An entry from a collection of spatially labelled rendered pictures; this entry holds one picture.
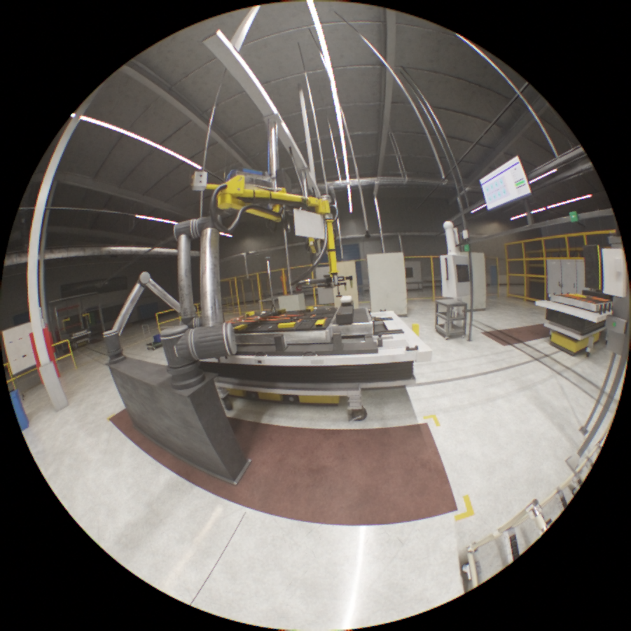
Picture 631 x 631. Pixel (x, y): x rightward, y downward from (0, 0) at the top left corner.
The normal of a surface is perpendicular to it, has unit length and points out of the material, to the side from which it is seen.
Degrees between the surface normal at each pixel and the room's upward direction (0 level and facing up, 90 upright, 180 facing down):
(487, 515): 0
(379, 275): 90
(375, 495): 0
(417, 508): 0
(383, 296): 90
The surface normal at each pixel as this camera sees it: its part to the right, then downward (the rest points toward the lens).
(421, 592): -0.11, -0.98
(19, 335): 0.99, -0.09
